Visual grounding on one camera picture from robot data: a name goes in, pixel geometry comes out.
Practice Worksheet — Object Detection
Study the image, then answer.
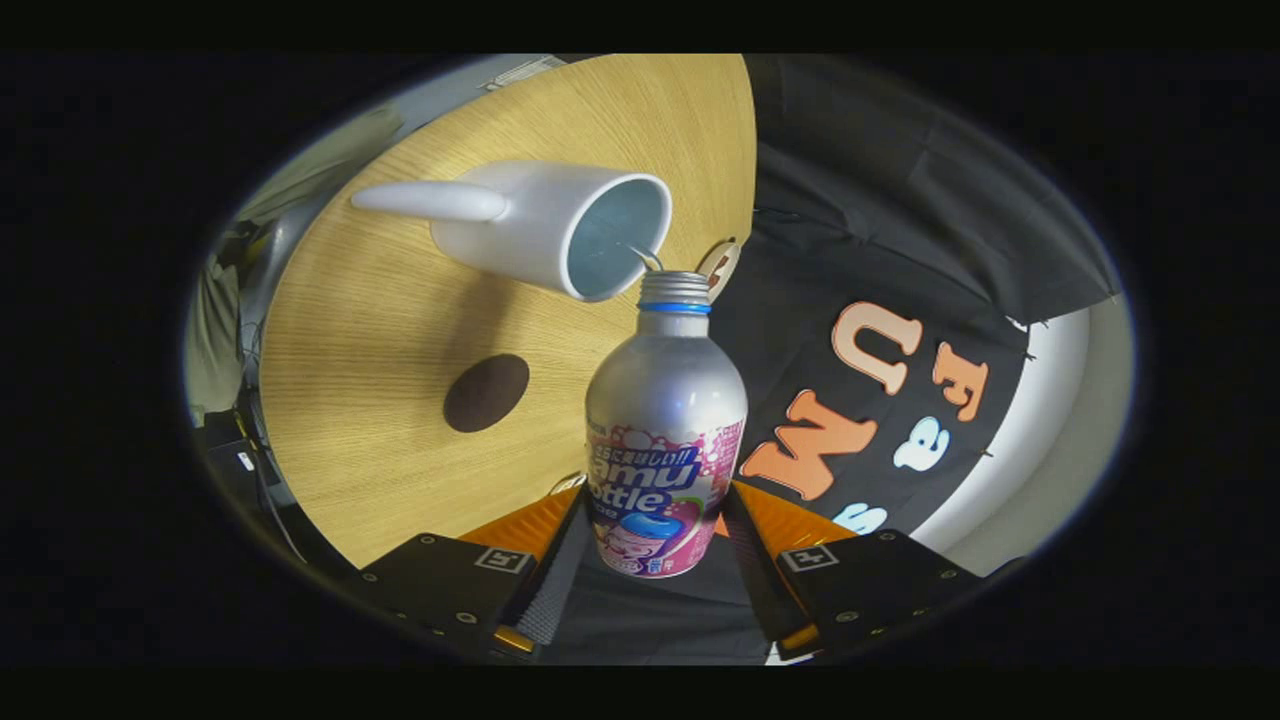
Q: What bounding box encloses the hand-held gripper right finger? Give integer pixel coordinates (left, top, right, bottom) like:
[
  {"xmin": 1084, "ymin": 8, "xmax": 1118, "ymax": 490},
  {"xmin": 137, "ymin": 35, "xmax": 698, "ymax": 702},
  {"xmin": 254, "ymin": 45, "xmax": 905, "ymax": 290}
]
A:
[{"xmin": 720, "ymin": 480, "xmax": 986, "ymax": 656}]

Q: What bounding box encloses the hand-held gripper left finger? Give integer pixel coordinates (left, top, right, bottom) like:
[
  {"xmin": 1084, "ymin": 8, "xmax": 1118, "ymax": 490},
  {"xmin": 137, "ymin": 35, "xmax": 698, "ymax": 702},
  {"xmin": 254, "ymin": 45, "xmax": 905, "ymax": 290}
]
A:
[{"xmin": 355, "ymin": 485, "xmax": 591, "ymax": 661}]

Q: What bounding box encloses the dark round coaster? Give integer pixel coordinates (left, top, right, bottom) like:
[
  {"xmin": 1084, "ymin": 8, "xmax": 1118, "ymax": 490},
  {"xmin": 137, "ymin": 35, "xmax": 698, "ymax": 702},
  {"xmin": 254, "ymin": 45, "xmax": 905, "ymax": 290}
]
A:
[{"xmin": 443, "ymin": 353, "xmax": 531, "ymax": 434}]

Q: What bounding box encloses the silver juice bottle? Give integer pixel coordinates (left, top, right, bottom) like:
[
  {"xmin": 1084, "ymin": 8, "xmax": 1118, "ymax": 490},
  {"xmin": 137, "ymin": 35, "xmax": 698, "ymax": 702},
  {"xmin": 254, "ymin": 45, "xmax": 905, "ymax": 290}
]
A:
[{"xmin": 585, "ymin": 270, "xmax": 749, "ymax": 579}]

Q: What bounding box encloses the white cup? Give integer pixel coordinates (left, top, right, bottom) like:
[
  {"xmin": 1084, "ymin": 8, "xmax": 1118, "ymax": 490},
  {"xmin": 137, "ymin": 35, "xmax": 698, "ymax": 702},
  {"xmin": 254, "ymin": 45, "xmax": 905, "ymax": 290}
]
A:
[{"xmin": 350, "ymin": 160, "xmax": 674, "ymax": 303}]

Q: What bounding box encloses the wooden table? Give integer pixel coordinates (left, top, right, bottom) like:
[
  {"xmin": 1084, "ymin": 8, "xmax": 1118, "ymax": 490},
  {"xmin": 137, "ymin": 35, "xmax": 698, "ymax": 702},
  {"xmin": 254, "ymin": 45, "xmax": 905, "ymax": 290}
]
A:
[{"xmin": 258, "ymin": 55, "xmax": 758, "ymax": 569}]

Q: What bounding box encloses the white round plate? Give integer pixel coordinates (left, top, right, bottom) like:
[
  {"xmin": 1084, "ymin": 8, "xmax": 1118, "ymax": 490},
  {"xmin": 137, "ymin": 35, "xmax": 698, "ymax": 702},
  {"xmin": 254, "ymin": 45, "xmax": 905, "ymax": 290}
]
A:
[{"xmin": 697, "ymin": 238, "xmax": 742, "ymax": 301}]

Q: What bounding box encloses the black backdrop cloth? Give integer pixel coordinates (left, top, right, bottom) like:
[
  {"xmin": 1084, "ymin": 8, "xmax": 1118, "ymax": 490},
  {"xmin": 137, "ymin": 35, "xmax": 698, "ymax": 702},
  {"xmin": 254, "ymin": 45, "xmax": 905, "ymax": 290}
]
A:
[{"xmin": 540, "ymin": 55, "xmax": 1121, "ymax": 666}]

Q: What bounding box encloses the beige cloth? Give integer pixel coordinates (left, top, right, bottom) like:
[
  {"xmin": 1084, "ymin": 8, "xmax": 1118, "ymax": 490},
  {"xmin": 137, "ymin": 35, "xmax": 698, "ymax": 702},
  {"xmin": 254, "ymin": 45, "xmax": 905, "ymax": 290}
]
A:
[{"xmin": 185, "ymin": 105, "xmax": 406, "ymax": 421}]

